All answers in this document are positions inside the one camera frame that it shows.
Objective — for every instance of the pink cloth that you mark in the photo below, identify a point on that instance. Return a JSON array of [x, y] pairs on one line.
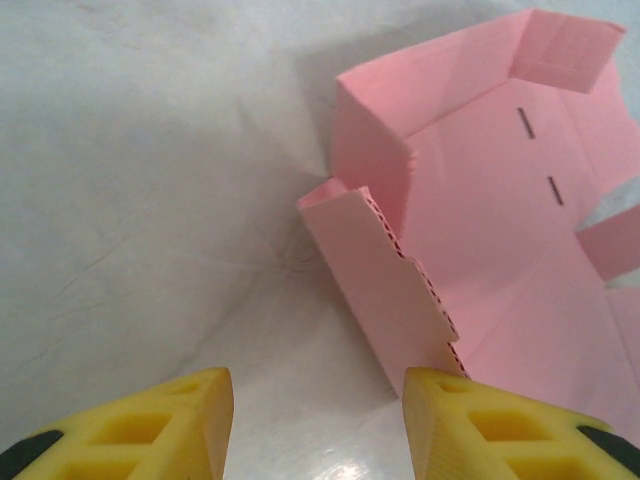
[[480, 240]]

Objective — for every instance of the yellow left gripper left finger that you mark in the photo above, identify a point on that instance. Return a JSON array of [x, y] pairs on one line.
[[165, 440]]

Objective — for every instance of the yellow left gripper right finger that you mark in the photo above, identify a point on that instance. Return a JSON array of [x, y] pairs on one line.
[[450, 440]]

